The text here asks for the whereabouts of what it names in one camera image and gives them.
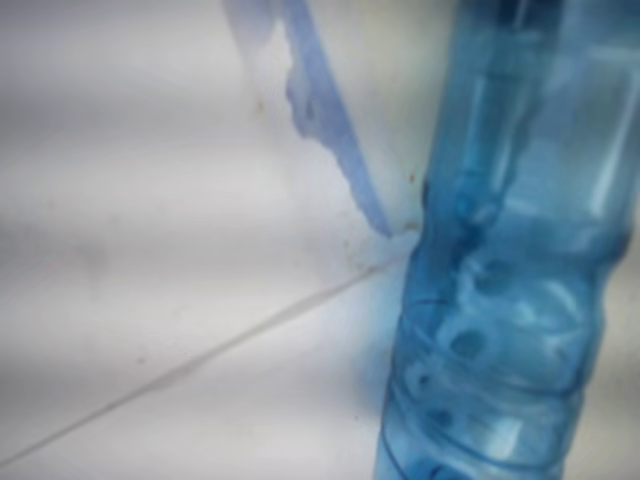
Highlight blue plastic bottle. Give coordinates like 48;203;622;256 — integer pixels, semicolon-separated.
374;0;640;480

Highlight white paper sheet blue print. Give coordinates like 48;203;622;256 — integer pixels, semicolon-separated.
0;0;416;464

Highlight plain white paper sheet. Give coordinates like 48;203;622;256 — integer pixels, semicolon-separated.
0;249;416;480

